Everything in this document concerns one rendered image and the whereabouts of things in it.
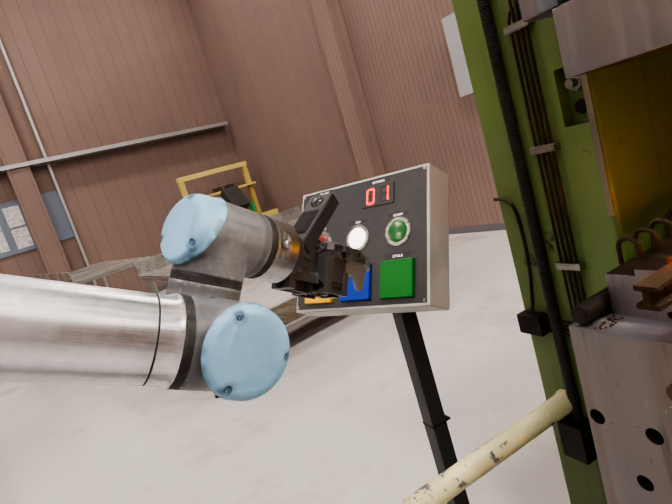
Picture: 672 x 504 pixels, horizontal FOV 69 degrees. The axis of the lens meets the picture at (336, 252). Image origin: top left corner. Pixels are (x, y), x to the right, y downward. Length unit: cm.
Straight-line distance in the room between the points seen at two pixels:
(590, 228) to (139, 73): 914
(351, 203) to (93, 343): 73
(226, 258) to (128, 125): 883
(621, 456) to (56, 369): 78
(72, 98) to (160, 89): 147
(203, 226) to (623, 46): 56
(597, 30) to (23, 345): 72
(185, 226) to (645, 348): 61
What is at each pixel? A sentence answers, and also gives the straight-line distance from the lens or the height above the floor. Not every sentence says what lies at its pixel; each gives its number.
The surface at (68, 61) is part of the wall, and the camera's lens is 951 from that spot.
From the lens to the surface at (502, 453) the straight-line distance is 108.
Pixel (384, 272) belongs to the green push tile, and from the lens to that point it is 96.
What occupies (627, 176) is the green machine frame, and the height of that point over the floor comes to 109.
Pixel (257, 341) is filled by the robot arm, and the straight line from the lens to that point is 47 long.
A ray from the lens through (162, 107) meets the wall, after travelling 967.
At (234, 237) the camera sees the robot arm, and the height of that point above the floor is 120.
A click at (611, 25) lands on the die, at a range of 75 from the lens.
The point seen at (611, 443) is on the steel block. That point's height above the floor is 72.
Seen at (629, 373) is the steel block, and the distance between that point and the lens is 81.
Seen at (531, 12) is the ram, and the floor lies 137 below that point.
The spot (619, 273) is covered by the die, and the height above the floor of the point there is 98.
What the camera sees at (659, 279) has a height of 101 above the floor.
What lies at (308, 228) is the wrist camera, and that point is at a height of 117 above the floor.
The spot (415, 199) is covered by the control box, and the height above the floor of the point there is 114.
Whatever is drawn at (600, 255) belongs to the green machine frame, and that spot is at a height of 96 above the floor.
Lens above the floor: 125
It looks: 10 degrees down
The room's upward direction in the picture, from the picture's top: 17 degrees counter-clockwise
